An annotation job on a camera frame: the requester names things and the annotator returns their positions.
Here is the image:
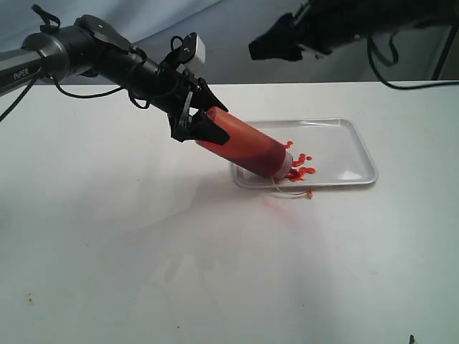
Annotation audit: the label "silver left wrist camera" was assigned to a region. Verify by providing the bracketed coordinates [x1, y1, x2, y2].
[171, 32, 207, 67]

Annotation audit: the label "black tripod stand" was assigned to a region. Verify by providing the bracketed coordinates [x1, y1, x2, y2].
[431, 25, 458, 81]

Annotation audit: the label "red sauce drops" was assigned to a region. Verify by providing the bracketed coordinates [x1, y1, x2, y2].
[283, 153, 316, 182]

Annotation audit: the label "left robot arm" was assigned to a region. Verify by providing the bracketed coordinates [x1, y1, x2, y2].
[1, 4, 230, 145]

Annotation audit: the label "red sauce squeeze bottle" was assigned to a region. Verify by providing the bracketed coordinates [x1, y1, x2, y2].
[197, 107, 296, 186]

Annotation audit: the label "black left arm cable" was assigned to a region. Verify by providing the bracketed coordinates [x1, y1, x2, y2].
[0, 4, 151, 123]

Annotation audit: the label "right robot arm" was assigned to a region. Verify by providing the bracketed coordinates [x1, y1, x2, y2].
[248, 0, 458, 62]

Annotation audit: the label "white rectangular plastic tray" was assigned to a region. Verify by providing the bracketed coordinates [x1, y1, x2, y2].
[230, 118, 379, 191]

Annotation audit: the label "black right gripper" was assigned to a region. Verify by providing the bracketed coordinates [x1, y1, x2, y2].
[248, 1, 369, 61]

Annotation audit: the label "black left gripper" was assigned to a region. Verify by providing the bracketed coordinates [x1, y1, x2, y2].
[127, 60, 230, 145]

